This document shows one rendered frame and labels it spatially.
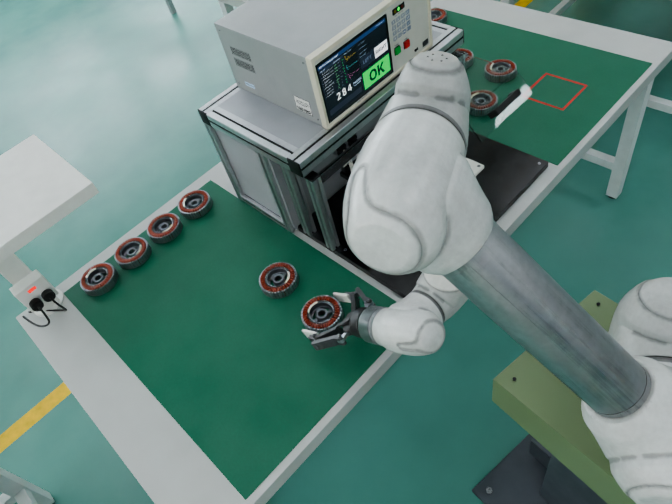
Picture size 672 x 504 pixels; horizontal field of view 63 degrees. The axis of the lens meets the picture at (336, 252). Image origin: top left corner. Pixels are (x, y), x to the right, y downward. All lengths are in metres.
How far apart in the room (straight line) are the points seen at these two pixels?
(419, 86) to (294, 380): 0.90
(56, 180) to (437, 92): 1.04
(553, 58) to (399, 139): 1.66
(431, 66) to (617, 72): 1.52
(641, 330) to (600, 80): 1.27
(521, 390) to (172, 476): 0.82
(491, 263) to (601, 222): 2.01
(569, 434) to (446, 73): 0.76
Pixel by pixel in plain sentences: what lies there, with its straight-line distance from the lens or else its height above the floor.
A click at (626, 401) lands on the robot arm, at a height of 1.17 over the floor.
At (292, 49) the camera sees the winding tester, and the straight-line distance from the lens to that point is 1.41.
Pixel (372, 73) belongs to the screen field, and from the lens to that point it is 1.52.
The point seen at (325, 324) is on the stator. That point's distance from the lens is 1.46.
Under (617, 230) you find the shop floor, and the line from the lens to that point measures 2.70.
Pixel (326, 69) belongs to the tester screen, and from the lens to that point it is 1.39.
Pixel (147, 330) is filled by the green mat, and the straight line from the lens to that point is 1.69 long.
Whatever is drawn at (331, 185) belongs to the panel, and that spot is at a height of 0.81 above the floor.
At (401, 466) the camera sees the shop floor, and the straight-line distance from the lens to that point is 2.10.
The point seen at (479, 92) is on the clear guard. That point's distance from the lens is 1.59.
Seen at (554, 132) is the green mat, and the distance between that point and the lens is 1.96.
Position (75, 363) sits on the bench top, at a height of 0.75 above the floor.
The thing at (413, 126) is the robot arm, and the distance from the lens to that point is 0.70.
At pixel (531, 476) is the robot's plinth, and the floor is 0.02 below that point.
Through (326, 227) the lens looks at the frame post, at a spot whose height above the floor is 0.87.
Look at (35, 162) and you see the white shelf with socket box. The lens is 1.64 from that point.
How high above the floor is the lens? 1.99
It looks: 49 degrees down
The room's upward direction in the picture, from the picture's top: 17 degrees counter-clockwise
